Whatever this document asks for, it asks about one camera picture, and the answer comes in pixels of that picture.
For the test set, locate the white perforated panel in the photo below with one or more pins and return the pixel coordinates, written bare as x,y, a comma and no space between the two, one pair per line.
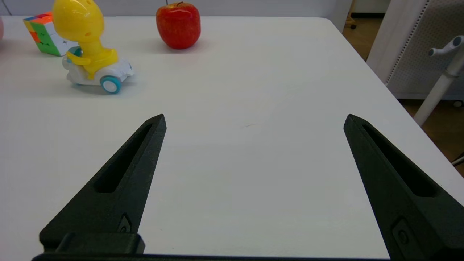
417,47

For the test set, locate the white metal stand pole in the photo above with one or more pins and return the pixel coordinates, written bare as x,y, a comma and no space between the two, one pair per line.
436,90

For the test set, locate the red apple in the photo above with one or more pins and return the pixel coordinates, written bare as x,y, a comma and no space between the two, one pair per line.
178,25

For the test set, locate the yellow duck toy on scooter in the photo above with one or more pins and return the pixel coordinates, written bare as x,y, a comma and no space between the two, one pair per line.
87,36

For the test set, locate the white caster wheel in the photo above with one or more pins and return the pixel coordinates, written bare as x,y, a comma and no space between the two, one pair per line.
457,104

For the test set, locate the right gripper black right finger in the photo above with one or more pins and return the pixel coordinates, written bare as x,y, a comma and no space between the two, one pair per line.
409,214

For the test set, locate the multicoloured rubiks cube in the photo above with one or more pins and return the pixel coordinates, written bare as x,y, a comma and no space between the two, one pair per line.
45,38

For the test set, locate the wooden furniture leg with caster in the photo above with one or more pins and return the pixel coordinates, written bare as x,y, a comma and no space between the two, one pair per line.
350,16

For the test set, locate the pink bowl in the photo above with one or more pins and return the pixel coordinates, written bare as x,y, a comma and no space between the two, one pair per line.
1,29

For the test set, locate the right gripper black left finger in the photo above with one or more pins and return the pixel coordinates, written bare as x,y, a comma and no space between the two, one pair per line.
119,203

